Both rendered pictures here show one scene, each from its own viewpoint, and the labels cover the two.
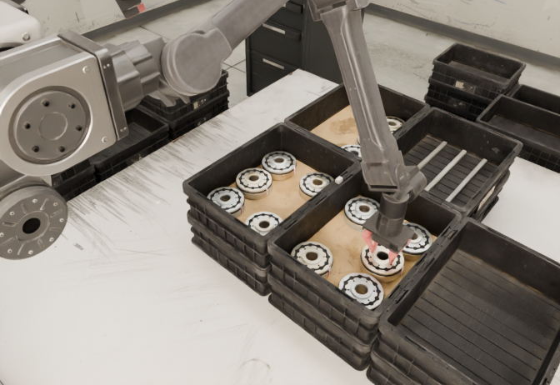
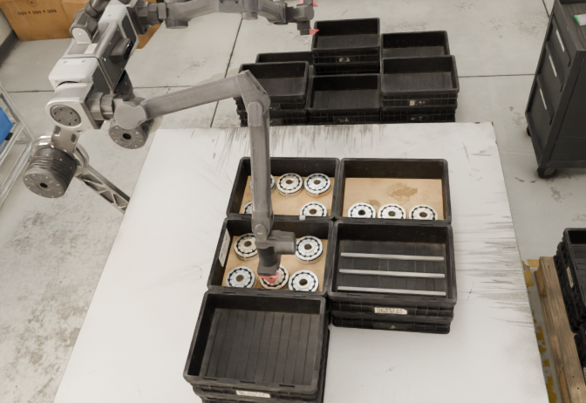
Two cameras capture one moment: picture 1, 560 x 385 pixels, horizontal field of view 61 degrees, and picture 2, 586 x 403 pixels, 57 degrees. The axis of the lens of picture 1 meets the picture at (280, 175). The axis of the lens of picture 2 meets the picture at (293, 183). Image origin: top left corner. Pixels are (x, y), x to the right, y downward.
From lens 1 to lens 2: 1.46 m
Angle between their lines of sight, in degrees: 46
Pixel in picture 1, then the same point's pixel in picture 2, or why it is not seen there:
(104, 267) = (209, 174)
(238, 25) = (164, 106)
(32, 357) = (148, 191)
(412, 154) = (406, 246)
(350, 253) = not seen: hidden behind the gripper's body
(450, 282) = (289, 322)
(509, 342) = (262, 371)
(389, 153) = (256, 215)
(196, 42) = (127, 108)
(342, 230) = not seen: hidden behind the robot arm
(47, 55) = (76, 91)
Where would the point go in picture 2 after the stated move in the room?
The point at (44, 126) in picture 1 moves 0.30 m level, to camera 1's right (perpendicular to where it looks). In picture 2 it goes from (63, 114) to (94, 173)
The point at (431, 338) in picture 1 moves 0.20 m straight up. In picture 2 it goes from (238, 330) to (224, 300)
